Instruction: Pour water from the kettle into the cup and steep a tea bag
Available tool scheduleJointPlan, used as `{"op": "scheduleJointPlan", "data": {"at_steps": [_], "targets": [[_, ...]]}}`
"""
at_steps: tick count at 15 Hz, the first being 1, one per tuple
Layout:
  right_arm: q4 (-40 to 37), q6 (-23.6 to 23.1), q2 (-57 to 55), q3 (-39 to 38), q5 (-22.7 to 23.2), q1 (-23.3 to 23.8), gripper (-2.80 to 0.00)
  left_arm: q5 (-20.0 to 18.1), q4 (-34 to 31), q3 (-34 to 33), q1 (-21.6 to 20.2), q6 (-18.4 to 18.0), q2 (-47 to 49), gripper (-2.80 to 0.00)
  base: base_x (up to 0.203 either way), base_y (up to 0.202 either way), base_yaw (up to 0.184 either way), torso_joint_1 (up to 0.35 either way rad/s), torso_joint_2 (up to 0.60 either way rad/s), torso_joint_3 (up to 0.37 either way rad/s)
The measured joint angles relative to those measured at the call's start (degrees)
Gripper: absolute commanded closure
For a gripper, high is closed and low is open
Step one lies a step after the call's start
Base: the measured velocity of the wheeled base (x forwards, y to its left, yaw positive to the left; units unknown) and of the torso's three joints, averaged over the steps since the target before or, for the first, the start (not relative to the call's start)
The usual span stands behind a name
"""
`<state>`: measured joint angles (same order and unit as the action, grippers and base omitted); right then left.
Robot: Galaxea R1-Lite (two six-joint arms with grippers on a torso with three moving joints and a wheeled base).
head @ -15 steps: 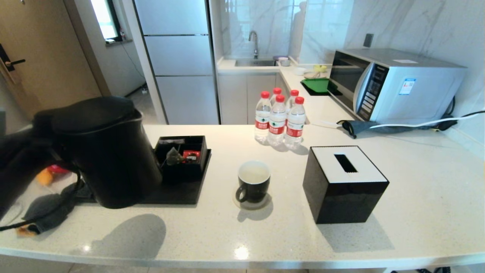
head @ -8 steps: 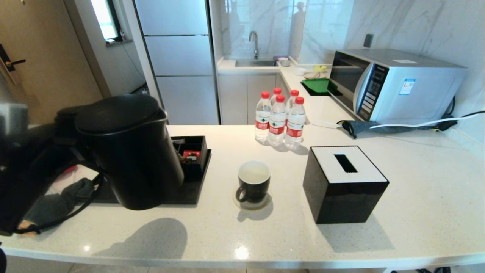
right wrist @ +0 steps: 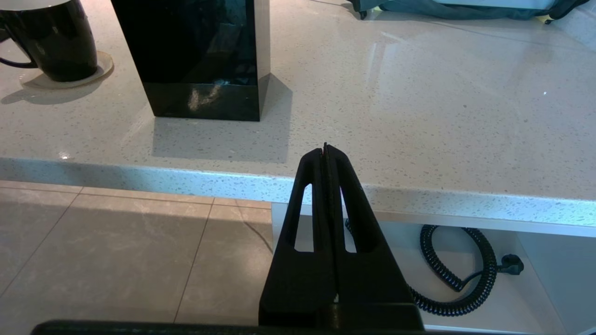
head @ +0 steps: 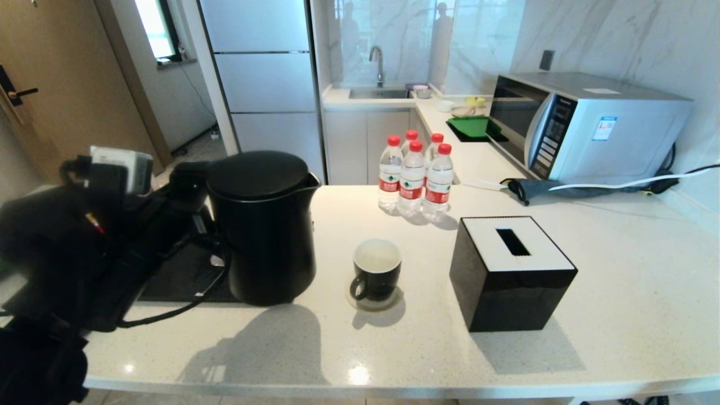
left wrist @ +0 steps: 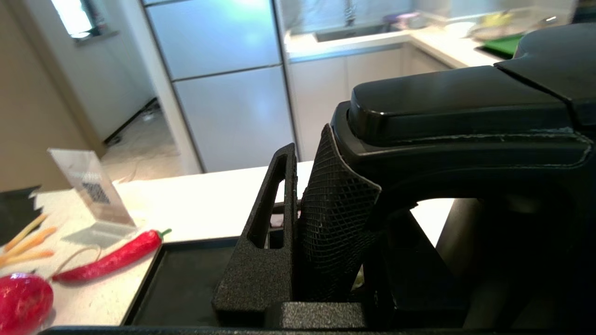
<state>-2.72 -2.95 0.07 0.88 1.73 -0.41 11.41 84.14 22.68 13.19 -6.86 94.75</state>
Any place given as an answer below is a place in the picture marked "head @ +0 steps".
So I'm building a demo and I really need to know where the black electric kettle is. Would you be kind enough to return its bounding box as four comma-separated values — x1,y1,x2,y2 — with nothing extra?
205,151,321,307

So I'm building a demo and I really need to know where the black serving tray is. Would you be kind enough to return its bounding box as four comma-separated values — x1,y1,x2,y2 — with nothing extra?
138,242,242,303

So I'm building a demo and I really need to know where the white refrigerator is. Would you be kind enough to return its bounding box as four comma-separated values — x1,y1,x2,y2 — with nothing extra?
197,0,327,185

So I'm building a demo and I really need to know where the brown wooden door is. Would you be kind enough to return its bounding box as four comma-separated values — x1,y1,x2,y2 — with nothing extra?
0,0,164,186

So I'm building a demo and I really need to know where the white sink base cabinet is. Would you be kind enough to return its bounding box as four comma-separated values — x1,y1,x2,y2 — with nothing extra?
323,107,420,185

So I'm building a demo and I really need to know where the black mug white inside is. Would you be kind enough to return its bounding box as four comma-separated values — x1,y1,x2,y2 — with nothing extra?
350,238,403,303

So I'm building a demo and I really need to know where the steel kitchen sink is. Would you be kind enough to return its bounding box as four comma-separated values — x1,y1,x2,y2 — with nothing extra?
349,87,411,100

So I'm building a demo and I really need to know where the round beige coaster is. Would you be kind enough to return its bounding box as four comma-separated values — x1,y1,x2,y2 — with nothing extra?
345,281,403,312

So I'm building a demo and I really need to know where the chrome sink faucet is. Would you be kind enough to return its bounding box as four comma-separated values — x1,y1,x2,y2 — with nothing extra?
369,46,385,89

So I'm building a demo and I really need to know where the green plastic board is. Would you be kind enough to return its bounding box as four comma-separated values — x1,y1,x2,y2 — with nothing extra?
447,115,501,138

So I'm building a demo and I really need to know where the black white tissue box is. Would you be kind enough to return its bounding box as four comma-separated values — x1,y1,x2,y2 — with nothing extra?
449,216,579,332

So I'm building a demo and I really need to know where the silver microwave oven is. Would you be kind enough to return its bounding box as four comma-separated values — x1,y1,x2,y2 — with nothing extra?
487,71,694,183

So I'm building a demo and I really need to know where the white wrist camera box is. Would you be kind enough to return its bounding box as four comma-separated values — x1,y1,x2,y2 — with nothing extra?
89,146,154,195

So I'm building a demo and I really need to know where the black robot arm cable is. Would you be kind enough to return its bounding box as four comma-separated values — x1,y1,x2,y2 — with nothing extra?
118,236,231,330

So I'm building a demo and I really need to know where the window with dark frame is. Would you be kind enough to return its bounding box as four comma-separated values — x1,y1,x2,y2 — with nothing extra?
134,0,183,65

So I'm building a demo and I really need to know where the black door handle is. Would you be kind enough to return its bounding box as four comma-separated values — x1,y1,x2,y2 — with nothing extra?
0,65,39,107

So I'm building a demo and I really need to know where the white cable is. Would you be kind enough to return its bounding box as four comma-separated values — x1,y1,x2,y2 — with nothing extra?
461,166,720,192

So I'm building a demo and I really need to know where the black power cable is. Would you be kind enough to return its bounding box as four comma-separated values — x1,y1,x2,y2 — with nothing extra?
641,143,720,195

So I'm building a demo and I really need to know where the black coiled cable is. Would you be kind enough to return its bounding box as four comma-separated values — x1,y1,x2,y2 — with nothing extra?
579,397,673,405

